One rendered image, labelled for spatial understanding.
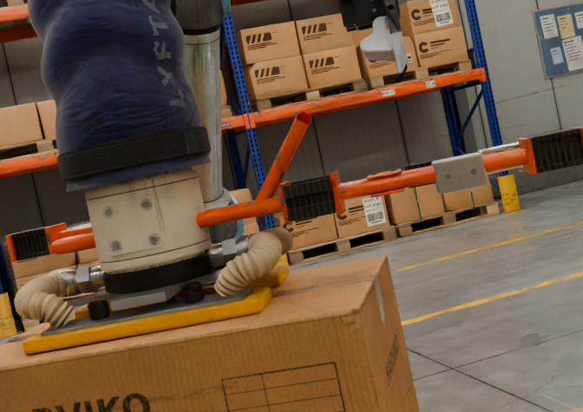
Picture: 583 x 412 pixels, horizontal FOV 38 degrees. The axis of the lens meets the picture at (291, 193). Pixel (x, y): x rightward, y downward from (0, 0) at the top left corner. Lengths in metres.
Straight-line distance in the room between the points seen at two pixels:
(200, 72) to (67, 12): 0.72
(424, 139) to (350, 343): 9.65
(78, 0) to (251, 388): 0.57
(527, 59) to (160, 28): 10.34
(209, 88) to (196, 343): 0.93
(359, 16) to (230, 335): 0.48
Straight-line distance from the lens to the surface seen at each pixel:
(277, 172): 1.23
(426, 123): 10.69
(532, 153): 1.20
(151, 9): 1.24
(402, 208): 9.13
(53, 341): 1.22
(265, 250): 1.16
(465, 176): 1.20
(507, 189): 9.50
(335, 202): 1.20
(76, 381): 1.17
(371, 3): 1.22
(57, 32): 1.23
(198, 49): 1.87
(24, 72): 9.81
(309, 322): 1.05
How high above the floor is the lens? 1.15
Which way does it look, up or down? 3 degrees down
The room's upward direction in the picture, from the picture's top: 12 degrees counter-clockwise
